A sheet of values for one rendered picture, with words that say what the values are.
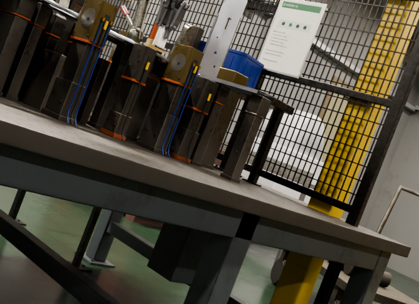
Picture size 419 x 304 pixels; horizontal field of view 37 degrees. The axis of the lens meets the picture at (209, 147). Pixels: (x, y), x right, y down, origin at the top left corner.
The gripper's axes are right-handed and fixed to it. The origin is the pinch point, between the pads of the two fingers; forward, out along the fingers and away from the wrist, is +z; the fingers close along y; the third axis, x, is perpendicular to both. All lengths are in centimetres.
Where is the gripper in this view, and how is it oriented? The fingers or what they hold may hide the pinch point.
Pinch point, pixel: (161, 37)
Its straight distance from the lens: 219.0
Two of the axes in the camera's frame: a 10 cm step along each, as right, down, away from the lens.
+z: -3.6, 9.3, 0.1
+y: 7.0, 2.8, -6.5
